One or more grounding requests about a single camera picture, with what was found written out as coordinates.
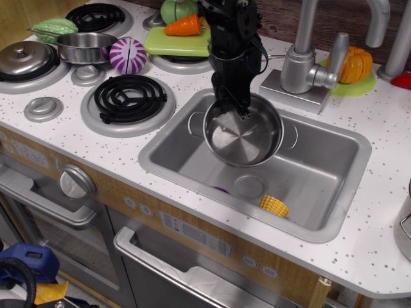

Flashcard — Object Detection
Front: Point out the green toy leafy vegetable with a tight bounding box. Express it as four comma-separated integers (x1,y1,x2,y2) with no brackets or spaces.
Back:
32,18,78,44

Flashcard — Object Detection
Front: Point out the steel two-handled pan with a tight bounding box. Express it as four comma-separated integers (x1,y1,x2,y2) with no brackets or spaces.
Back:
187,94,299,167

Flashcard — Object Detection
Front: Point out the silver dishwasher door handle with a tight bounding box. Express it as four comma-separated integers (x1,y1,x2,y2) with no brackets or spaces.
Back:
113,226,290,308

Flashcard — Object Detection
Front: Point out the steel pot lid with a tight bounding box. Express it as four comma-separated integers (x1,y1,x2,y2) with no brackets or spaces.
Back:
1,41,55,76

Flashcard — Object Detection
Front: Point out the orange toy carrot piece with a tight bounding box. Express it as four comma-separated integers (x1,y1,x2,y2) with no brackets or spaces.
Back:
164,13,201,37

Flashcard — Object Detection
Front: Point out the blue tool on floor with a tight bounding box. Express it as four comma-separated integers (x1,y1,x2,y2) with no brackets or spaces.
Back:
1,243,60,283

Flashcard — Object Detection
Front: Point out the grey vertical post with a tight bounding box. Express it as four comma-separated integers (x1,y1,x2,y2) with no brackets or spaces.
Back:
378,1,410,82

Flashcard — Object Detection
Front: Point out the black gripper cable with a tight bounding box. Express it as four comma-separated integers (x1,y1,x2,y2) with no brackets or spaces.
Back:
252,37,269,76

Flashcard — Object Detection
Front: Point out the purple white striped toy vegetable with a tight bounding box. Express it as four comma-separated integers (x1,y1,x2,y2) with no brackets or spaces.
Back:
109,37,147,74

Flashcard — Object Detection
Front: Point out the orange toy pumpkin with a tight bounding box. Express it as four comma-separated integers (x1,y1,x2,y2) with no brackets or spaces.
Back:
338,46,373,84

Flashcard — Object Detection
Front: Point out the black burner coil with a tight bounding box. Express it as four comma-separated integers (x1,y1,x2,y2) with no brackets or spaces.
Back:
93,75,168,124
66,3,126,32

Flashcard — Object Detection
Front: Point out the black front right burner coil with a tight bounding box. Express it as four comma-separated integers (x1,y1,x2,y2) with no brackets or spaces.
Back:
93,75,168,124

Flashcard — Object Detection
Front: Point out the black rear left burner coil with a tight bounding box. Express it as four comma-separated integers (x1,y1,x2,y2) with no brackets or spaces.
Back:
66,3,126,32

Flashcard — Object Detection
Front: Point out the grey stove knob front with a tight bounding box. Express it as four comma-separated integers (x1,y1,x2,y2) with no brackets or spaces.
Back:
24,96,64,123

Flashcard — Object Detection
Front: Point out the silver toy faucet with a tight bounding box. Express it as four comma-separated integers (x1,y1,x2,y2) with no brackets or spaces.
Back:
258,0,391,116

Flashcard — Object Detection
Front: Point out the green toy apple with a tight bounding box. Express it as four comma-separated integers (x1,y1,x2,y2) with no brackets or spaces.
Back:
160,0,198,25

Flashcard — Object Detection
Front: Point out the steel pot at right edge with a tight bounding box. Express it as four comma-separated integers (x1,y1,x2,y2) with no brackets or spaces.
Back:
394,183,411,261

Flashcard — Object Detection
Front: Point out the red toy pepper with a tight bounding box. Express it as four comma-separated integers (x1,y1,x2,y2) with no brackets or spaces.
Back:
390,73,411,90

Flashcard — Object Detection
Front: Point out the yellow toy corn piece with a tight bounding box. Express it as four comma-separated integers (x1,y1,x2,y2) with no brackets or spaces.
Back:
259,195,289,218

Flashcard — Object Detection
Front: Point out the grey stove knob middle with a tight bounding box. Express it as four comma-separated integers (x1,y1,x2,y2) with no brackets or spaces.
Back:
71,64,106,87

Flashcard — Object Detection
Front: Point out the yellow cloth on floor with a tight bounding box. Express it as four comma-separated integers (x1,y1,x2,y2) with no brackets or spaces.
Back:
34,281,69,305

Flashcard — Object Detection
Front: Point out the green toy cutting board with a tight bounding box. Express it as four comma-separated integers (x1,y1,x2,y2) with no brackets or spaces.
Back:
143,27,211,57

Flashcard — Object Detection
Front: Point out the silver oven door handle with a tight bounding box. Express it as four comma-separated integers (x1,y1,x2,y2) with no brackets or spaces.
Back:
1,164,98,230

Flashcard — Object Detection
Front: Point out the silver oven dial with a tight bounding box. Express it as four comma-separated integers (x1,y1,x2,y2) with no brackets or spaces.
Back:
58,164,96,199

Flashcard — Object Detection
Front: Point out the black hose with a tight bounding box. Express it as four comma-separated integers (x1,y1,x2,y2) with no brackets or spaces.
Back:
0,256,38,308

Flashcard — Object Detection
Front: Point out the purple toy piece in sink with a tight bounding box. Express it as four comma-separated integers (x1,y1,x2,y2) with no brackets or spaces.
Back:
213,186,229,194

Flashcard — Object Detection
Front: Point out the light green plate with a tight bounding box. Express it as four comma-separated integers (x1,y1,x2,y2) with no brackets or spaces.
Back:
330,71,376,98

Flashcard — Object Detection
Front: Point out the grey toy sink basin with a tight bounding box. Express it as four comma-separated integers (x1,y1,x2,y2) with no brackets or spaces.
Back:
139,89,372,243

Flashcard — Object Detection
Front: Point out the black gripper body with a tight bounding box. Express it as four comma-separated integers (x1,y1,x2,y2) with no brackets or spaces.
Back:
209,46,261,112

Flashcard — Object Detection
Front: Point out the small steel saucepan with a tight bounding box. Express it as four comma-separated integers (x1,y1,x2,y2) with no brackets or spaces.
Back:
28,28,118,65

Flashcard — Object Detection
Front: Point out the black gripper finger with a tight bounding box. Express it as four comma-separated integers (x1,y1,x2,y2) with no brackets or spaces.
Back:
220,97,237,117
236,99,250,120

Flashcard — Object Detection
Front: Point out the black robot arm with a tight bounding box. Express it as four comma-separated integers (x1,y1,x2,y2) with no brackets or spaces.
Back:
197,1,265,119

